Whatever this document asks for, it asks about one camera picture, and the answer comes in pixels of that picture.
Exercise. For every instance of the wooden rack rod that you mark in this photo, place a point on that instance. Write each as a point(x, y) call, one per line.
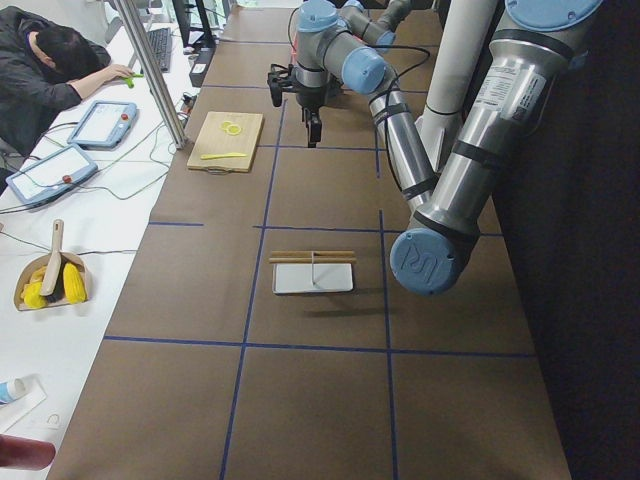
point(307, 253)
point(306, 260)

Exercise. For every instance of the far teach pendant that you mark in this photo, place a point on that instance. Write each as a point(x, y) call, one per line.
point(104, 125)

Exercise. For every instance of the red cylinder bottle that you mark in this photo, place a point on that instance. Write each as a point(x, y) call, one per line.
point(26, 454)

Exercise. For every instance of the yellow plastic knife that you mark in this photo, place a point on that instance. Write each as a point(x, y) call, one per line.
point(222, 155)

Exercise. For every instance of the white rack tray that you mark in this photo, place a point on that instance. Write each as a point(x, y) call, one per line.
point(289, 278)

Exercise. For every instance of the black power box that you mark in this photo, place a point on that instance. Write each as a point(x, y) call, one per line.
point(200, 66)

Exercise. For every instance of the bamboo cutting board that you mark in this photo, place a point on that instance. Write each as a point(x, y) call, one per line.
point(213, 139)

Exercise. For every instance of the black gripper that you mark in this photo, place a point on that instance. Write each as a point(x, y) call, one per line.
point(309, 100)

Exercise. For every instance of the right wooden rack rod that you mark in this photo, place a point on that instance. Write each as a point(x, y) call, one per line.
point(306, 260)

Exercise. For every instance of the wooden handled brush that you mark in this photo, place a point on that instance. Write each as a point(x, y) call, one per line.
point(49, 288)

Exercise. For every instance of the metal cutting board handle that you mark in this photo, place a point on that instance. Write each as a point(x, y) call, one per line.
point(220, 171)

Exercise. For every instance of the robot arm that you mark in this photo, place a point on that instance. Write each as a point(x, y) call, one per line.
point(380, 32)
point(495, 66)

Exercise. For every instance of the yellow toy corn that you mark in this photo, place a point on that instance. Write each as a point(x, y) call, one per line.
point(73, 283)

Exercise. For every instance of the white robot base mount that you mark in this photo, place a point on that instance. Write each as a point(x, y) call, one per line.
point(465, 27)

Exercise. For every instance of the green toy object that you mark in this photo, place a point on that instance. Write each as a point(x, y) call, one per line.
point(129, 81)

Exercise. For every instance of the white blue tube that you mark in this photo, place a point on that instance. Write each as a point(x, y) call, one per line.
point(11, 391)

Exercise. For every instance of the front lemon slice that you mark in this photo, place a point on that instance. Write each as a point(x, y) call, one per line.
point(234, 129)

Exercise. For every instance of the teach pendant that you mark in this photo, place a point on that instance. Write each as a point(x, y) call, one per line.
point(104, 125)
point(52, 176)

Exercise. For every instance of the aluminium frame post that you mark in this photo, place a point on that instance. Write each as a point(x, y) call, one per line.
point(142, 48)

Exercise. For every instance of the left wooden rack rod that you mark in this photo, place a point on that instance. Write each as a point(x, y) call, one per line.
point(307, 253)

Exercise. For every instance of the beige dustpan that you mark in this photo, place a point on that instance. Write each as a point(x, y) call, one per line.
point(27, 291)

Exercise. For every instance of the sleeping person black jacket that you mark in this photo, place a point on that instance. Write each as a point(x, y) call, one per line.
point(46, 69)

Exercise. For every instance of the black keyboard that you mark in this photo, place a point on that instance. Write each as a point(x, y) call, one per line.
point(160, 41)

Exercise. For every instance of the near teach pendant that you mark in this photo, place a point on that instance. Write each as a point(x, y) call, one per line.
point(52, 176)

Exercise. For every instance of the white rack bracket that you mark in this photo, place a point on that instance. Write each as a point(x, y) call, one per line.
point(314, 261)

